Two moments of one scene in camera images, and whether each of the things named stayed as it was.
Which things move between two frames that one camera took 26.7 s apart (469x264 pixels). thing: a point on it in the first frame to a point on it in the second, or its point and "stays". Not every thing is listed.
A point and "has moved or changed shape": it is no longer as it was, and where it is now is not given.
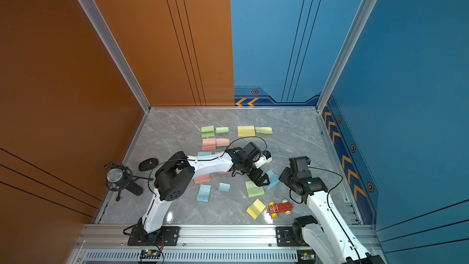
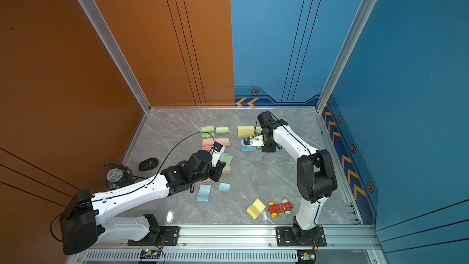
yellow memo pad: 246,131 stays
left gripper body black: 254,173 to 215,172
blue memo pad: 273,178 has moved or changed shape
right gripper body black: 287,178 to 268,146
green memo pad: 207,131 stays
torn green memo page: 221,129 stays
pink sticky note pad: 222,142 stays
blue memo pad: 203,195 stays
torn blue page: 224,187 stays
